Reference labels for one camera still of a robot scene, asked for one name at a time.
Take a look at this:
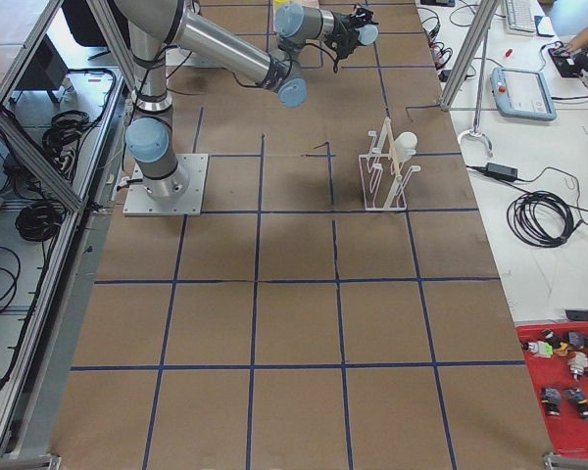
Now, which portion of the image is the white plastic cup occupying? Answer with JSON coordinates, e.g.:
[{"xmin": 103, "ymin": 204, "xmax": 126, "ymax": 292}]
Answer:
[{"xmin": 394, "ymin": 131, "xmax": 418, "ymax": 164}]

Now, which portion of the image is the white keyboard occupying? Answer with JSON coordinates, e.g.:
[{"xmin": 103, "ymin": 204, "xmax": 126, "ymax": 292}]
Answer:
[{"xmin": 502, "ymin": 0, "xmax": 536, "ymax": 35}]

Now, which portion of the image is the coiled black cable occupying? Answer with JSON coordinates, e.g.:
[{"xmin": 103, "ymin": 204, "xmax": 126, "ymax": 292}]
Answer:
[{"xmin": 507, "ymin": 190, "xmax": 575, "ymax": 247}]

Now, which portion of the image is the white wire cup rack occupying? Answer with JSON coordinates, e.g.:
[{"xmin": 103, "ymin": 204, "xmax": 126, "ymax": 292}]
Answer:
[{"xmin": 358, "ymin": 117, "xmax": 421, "ymax": 212}]

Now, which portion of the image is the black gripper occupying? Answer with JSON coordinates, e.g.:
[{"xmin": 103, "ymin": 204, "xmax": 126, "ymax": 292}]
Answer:
[{"xmin": 330, "ymin": 4, "xmax": 376, "ymax": 49}]

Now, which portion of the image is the black power adapter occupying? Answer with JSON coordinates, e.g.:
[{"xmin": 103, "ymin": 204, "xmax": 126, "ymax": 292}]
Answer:
[{"xmin": 484, "ymin": 162, "xmax": 518, "ymax": 182}]

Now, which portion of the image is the light blue cup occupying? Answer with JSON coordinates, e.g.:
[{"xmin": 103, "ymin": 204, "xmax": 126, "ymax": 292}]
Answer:
[{"xmin": 356, "ymin": 24, "xmax": 379, "ymax": 46}]

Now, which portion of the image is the red parts bin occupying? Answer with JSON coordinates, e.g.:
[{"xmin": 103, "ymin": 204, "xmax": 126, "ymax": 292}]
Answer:
[{"xmin": 516, "ymin": 322, "xmax": 588, "ymax": 458}]

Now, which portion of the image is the blue teach pendant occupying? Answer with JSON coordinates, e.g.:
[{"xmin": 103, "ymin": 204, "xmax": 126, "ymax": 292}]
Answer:
[{"xmin": 490, "ymin": 67, "xmax": 557, "ymax": 121}]

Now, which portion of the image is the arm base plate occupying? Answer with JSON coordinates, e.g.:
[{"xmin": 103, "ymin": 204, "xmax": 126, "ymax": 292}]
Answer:
[{"xmin": 123, "ymin": 154, "xmax": 209, "ymax": 216}]

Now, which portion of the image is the aluminium frame post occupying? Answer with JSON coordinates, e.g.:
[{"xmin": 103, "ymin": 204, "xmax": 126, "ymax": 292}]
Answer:
[{"xmin": 439, "ymin": 0, "xmax": 499, "ymax": 111}]

